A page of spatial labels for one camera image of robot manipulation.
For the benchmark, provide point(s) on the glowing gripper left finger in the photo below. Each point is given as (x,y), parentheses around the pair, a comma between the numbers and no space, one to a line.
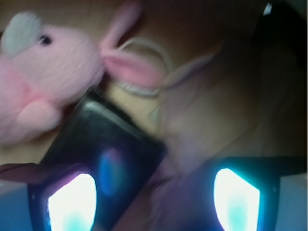
(47,197)

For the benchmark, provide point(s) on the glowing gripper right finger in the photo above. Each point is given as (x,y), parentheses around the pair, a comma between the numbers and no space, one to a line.
(262,193)

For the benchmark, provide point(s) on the black box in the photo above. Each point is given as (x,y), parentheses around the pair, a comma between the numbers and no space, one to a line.
(120,156)

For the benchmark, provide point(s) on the brown paper bag bin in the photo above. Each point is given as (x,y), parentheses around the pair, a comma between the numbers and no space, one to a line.
(235,71)

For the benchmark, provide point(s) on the pink plush bunny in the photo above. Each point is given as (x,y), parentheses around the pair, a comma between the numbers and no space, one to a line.
(43,68)

